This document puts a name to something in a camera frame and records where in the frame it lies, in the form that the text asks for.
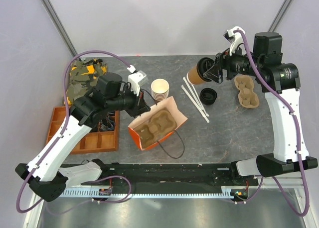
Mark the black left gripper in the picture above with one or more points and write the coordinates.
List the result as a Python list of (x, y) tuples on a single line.
[(140, 106)]

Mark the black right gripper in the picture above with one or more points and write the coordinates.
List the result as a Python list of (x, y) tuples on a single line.
[(223, 60)]

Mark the brown paper coffee cup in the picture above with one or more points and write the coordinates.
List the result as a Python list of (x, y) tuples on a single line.
[(194, 76)]

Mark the orange paper bag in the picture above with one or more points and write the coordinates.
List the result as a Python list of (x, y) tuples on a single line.
[(169, 104)]

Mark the cardboard cup carrier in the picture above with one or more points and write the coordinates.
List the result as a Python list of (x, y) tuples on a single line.
[(247, 97), (155, 128)]

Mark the black coffee cup lid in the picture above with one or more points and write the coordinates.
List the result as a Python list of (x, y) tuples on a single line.
[(203, 65)]

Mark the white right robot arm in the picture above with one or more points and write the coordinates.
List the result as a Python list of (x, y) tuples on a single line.
[(280, 83)]

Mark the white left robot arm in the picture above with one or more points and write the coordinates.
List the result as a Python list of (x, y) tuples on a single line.
[(44, 174)]

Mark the stack of black lids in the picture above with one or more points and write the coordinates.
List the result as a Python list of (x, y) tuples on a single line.
[(208, 96)]

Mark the white wrapped straw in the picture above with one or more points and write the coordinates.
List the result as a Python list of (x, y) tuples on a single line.
[(196, 105), (192, 91), (198, 100)]

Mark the stack of paper cups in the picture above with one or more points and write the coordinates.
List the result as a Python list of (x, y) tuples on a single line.
[(159, 89)]

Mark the orange wooden compartment tray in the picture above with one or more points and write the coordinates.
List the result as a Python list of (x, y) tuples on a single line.
[(93, 142)]

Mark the camouflage folded cloth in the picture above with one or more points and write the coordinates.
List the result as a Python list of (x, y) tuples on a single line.
[(83, 75)]

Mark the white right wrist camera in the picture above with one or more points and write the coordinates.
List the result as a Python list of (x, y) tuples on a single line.
[(235, 39)]

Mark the aluminium cable duct rail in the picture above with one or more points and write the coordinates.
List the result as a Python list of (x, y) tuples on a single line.
[(97, 192)]

